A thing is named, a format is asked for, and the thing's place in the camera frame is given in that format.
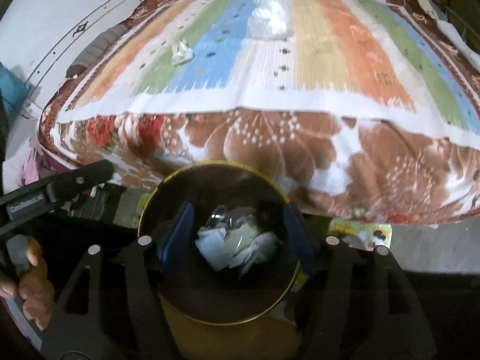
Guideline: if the clear plastic bag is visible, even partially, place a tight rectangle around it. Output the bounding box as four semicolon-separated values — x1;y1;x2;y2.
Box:
247;0;294;41

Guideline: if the person's left hand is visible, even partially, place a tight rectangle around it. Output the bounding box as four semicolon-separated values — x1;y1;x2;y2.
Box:
1;237;55;331

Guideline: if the pile of clothes on floor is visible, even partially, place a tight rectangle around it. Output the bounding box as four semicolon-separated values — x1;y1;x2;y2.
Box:
16;146;69;187

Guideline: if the crumpled paper inside bin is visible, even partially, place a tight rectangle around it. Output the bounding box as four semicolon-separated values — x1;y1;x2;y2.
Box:
195;205;280;274

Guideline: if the grey ribbed pillow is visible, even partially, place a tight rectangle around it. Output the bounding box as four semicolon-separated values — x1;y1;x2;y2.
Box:
66;24;128;79

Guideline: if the striped colourful bed mat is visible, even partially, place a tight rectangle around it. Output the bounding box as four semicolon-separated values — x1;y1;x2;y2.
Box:
57;0;479;145

